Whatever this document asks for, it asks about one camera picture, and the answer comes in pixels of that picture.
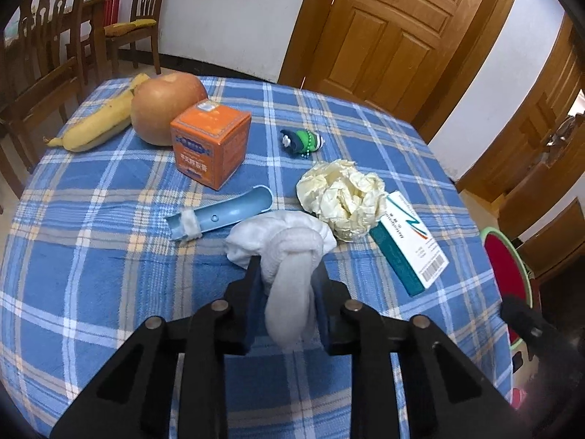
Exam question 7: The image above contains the wooden door frame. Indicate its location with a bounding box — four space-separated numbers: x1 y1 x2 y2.
454 11 585 193
279 0 526 142

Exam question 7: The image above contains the wooden dining table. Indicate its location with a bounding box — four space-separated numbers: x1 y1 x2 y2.
64 0 120 87

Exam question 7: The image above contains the red stool with green rim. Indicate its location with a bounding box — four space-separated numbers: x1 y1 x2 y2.
480 227 535 346

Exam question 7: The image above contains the white paper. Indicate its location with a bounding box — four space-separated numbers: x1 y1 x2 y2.
296 159 387 241

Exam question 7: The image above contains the blue plaid tablecloth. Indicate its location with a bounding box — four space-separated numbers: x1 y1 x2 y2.
0 75 515 439

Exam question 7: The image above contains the open wooden door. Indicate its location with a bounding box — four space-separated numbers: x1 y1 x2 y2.
461 50 577 202

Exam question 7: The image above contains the orange cardboard box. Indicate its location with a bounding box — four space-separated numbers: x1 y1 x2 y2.
170 103 252 191

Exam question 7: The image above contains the small green toy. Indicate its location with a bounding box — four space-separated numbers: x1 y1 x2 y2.
280 129 326 158

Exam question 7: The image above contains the yellow banana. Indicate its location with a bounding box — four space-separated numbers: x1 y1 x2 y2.
43 73 151 153

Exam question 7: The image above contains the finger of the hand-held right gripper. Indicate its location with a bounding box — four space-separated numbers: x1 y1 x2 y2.
499 296 546 345

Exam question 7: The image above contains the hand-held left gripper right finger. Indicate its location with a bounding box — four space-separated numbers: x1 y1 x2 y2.
312 262 541 439

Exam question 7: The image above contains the yellow seat cushion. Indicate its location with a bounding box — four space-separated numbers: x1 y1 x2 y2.
105 18 158 38

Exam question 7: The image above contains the large wooden chair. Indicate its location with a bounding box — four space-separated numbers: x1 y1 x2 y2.
0 0 99 170

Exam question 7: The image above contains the blue curved plastic piece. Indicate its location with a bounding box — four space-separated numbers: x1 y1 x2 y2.
165 185 274 242

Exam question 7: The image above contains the closed wooden door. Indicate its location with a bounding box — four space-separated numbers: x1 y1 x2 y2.
304 0 485 115

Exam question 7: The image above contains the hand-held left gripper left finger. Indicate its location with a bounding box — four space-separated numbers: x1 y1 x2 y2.
49 256 267 439

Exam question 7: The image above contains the white and green medicine box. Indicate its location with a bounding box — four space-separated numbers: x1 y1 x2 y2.
369 191 449 297

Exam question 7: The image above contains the knotted white sock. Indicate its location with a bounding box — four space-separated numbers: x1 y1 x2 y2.
225 210 336 353

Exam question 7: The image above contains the brown round apple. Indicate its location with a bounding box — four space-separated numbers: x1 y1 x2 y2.
131 73 208 147

